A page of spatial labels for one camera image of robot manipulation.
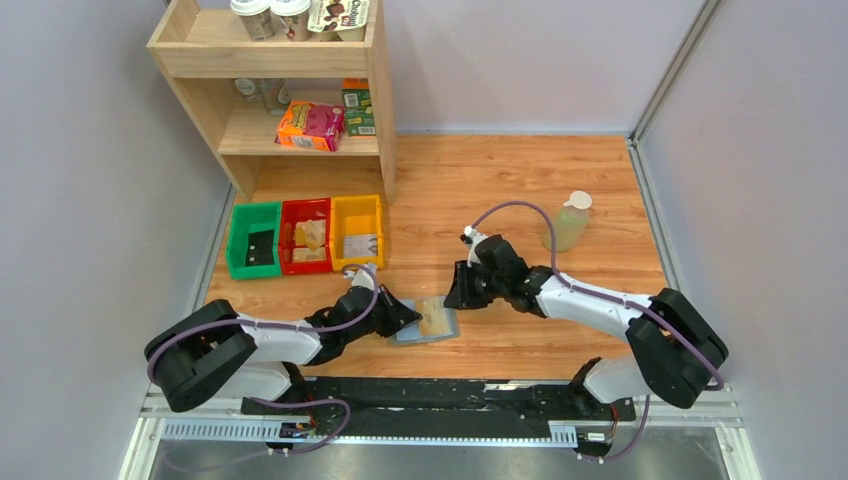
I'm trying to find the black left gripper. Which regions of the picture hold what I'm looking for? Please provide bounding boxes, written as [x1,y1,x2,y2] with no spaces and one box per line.
[344,284,422,345]

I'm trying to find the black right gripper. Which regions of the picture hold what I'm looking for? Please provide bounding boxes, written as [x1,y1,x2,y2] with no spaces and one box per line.
[443,260,507,311]

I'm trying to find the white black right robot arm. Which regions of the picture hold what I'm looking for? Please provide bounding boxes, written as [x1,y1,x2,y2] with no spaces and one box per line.
[444,227,729,419]

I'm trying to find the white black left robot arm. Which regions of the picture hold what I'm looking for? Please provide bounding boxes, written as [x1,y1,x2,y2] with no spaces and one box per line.
[144,285,422,415]

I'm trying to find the silver card in yellow bin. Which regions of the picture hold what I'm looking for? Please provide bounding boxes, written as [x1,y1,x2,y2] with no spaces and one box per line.
[342,234,379,259]

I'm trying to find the lower gold card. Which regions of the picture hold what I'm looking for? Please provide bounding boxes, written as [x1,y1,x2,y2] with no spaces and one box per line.
[291,247,326,263]

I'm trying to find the upper gold card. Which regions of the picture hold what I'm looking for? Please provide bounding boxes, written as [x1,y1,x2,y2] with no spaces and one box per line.
[307,219,326,247]

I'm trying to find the black card in green bin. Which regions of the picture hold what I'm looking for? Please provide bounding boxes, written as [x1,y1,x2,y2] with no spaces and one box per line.
[245,230,277,267]

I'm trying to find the green liquid bottle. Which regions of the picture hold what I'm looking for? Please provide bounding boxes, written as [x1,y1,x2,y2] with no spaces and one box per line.
[542,190,593,252]

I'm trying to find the yellow plastic bin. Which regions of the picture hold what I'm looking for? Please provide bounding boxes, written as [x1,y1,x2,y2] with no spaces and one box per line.
[329,194,386,271]

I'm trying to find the red plastic bin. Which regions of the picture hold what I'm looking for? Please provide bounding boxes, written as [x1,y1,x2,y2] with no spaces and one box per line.
[279,197,332,275]

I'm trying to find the green plastic bin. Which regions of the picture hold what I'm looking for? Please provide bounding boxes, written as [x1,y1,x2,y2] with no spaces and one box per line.
[225,202,282,280]

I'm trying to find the green carton box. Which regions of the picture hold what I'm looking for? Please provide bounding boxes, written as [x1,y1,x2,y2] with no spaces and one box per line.
[342,78,376,137]

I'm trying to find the orange pink snack box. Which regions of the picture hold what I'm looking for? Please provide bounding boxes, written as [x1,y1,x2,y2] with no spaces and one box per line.
[277,100,346,152]

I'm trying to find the clear glass jar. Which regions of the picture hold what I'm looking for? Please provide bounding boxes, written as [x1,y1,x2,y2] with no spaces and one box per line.
[257,78,291,117]

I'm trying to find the wooden shelf unit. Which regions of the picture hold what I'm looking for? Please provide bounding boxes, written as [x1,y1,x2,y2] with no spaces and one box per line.
[147,1,397,201]

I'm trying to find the chocolate pudding pack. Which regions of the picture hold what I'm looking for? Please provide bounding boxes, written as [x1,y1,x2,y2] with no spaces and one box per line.
[308,0,371,42]

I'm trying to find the white lid paper cup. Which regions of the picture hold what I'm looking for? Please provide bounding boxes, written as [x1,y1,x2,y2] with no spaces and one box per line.
[229,0,275,41]

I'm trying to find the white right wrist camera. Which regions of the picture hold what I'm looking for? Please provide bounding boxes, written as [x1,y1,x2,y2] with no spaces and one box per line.
[461,225,488,267]

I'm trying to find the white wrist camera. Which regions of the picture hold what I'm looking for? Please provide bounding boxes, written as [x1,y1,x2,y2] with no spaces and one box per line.
[341,262,379,291]
[461,225,488,267]

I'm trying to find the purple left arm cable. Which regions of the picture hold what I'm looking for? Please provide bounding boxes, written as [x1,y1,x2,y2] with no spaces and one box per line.
[145,263,382,456]

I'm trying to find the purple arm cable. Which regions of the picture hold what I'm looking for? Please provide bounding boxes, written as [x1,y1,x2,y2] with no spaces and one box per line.
[145,263,382,456]
[470,201,726,464]

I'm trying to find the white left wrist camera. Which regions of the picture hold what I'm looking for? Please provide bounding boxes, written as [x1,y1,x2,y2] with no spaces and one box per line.
[341,262,379,291]

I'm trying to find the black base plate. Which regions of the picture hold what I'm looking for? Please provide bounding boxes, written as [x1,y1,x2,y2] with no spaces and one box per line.
[280,377,636,439]

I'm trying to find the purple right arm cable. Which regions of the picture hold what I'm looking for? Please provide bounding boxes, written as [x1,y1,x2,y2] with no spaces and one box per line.
[470,201,726,464]

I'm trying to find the aluminium frame rail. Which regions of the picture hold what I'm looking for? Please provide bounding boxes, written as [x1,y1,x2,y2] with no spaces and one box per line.
[119,377,762,479]

